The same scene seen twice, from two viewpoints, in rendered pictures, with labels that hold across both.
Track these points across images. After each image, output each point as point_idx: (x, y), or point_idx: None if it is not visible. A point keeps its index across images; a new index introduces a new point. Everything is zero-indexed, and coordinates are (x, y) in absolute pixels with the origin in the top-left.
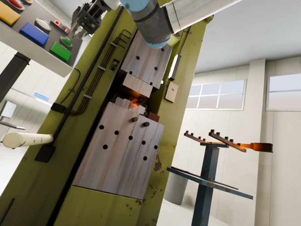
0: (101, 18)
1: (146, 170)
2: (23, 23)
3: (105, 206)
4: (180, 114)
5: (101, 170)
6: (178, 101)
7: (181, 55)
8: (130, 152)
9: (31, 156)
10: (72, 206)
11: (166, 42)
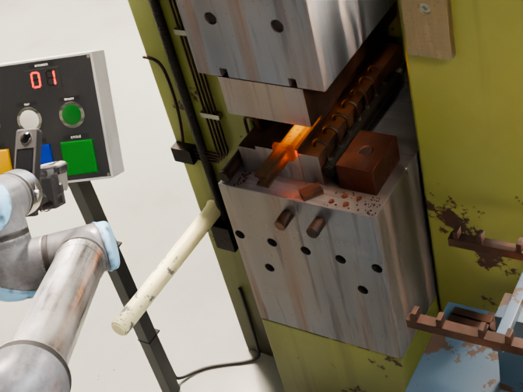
0: (48, 178)
1: (379, 311)
2: None
3: (331, 354)
4: (514, 87)
5: (289, 302)
6: (482, 36)
7: None
8: (322, 278)
9: None
10: (281, 344)
11: (113, 269)
